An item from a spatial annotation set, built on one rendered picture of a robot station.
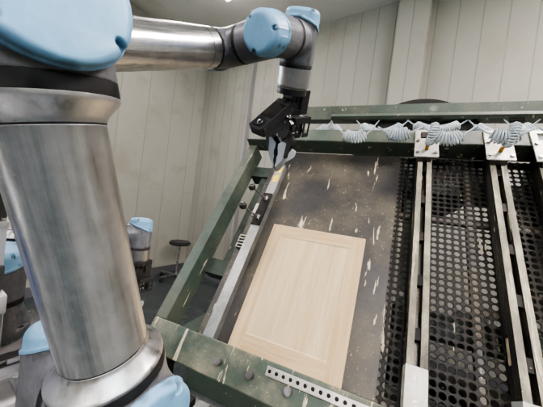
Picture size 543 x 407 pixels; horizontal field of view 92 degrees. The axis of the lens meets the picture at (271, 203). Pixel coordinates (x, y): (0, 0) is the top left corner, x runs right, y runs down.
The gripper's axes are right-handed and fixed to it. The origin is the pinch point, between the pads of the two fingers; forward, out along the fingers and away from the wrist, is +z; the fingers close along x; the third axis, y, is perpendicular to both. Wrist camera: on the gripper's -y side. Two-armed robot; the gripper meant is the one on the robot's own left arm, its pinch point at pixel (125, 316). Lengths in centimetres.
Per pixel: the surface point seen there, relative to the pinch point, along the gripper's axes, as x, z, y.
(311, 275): -55, -18, 43
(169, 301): 2.9, 2.9, 23.8
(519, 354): -120, -13, 32
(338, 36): 1, -266, 268
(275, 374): -52, 11, 18
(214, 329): -23.3, 6.7, 22.3
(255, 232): -23, -31, 49
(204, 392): -28.3, 24.2, 13.1
